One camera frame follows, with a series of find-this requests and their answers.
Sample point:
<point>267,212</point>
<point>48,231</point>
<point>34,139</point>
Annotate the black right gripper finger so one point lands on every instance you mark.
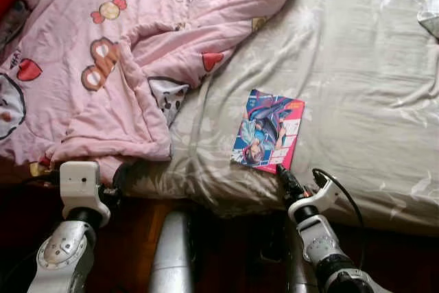
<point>285,178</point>

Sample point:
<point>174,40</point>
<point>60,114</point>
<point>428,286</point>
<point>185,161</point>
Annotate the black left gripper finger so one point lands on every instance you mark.
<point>127,174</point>

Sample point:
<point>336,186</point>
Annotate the colourful anime magazine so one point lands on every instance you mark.
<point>269,132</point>

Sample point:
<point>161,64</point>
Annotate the pink cartoon print blanket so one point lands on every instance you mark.
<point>137,66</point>

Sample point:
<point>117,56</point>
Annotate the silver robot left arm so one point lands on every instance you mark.
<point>65,259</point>

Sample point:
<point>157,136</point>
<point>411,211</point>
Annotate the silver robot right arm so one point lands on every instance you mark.
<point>322,238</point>

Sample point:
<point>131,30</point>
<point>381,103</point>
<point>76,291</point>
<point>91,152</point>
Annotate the silver robot right leg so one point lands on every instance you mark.
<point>293,272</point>

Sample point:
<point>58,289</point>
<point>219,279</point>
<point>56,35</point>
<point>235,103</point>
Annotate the silver robot leg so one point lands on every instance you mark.
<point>171,259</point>
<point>293,272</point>

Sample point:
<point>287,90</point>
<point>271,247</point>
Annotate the silver robot left leg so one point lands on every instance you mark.
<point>171,259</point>

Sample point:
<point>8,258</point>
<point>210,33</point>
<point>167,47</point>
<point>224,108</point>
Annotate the beige floral bed sheet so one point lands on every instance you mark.
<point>357,66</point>

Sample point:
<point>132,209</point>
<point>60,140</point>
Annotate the white crumpled sock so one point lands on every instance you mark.
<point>431,18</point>

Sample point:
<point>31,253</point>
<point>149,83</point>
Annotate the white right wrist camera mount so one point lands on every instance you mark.
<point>322,193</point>

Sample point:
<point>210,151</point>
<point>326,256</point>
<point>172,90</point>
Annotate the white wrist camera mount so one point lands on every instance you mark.
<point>79,183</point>
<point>322,193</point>

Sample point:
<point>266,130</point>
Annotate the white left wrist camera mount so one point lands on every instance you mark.
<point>79,183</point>

